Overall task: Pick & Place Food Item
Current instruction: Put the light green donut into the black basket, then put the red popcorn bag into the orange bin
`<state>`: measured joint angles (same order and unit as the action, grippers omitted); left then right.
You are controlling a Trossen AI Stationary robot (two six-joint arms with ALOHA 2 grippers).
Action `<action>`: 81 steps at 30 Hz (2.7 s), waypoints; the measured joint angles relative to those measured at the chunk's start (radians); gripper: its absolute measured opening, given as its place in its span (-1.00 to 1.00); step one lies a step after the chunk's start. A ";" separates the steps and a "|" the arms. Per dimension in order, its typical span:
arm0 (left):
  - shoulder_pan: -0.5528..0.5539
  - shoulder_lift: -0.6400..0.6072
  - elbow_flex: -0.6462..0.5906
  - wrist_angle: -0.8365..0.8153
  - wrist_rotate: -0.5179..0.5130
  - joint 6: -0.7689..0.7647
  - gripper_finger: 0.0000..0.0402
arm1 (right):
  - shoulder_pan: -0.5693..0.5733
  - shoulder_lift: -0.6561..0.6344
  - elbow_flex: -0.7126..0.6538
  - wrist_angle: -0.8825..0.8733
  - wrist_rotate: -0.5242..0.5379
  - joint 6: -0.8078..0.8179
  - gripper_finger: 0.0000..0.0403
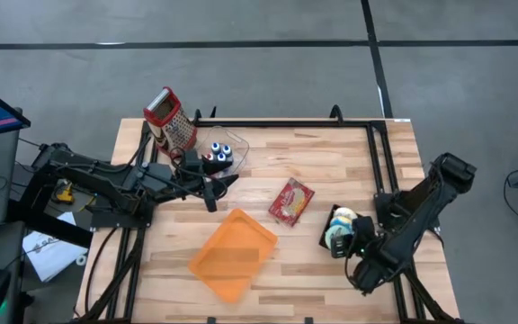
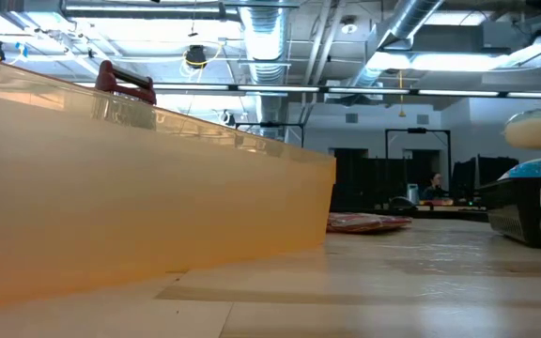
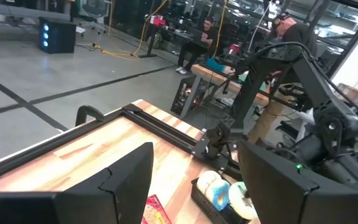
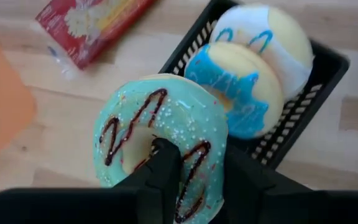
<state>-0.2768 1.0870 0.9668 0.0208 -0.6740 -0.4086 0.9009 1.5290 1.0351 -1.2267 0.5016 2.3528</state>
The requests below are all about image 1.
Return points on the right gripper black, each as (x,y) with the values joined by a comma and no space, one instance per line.
(361,236)

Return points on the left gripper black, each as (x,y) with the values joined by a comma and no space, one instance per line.
(191,173)

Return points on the teal frosted donut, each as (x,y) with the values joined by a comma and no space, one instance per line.
(334,234)

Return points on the blue frosted donut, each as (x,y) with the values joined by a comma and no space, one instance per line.
(341,222)

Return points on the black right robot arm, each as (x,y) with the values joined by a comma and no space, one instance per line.
(421,216)

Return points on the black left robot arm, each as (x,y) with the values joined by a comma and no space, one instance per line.
(106,180)

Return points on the black mesh basket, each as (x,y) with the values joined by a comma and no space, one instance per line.
(323,238)

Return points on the blue capped white bottle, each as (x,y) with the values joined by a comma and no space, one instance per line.
(215,147)
(221,157)
(226,150)

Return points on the clear plastic container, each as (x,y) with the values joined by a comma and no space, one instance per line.
(238,139)

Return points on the orange translucent plastic tray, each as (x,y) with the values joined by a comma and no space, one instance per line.
(234,254)

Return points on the red snack packet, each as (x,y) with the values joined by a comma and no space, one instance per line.
(291,201)

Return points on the red metal box grater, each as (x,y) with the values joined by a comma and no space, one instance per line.
(169,117)

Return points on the small yellow tool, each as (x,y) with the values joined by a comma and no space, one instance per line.
(64,194)

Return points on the white tape roll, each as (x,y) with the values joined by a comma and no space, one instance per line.
(77,260)

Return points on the black desk beam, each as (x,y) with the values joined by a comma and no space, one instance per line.
(47,225)

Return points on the white printed paper sheet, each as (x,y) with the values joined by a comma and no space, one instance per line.
(52,256)

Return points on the black aluminium table frame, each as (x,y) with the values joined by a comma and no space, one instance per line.
(286,123)

